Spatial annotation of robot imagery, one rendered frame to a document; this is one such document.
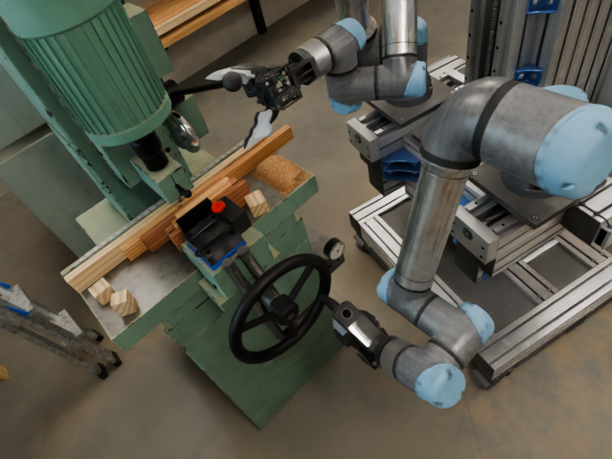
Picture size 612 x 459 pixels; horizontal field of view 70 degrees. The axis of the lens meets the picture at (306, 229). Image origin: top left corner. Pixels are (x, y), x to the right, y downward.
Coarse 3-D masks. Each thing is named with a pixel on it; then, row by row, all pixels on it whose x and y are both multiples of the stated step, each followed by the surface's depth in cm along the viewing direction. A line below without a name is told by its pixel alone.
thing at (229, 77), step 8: (232, 72) 75; (168, 80) 106; (224, 80) 75; (232, 80) 75; (240, 80) 75; (168, 88) 104; (176, 88) 105; (184, 88) 96; (192, 88) 91; (200, 88) 87; (208, 88) 85; (216, 88) 82; (232, 88) 75; (168, 96) 104; (176, 96) 102; (184, 96) 107; (176, 104) 107
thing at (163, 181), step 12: (168, 156) 100; (144, 168) 99; (168, 168) 97; (180, 168) 97; (144, 180) 106; (156, 180) 95; (168, 180) 96; (180, 180) 98; (168, 192) 98; (180, 192) 100
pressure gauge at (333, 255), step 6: (330, 240) 124; (336, 240) 124; (324, 246) 124; (330, 246) 123; (336, 246) 124; (342, 246) 126; (324, 252) 125; (330, 252) 123; (336, 252) 125; (342, 252) 127; (330, 258) 124; (336, 258) 127
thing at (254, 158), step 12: (276, 132) 119; (288, 132) 120; (264, 144) 117; (276, 144) 119; (252, 156) 115; (264, 156) 118; (228, 168) 114; (240, 168) 115; (252, 168) 117; (132, 240) 104; (132, 252) 104
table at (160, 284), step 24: (264, 192) 111; (312, 192) 115; (264, 216) 106; (288, 216) 112; (168, 240) 107; (120, 264) 105; (144, 264) 103; (168, 264) 102; (192, 264) 101; (120, 288) 100; (144, 288) 99; (168, 288) 98; (192, 288) 101; (96, 312) 97; (144, 312) 95; (168, 312) 100; (120, 336) 93
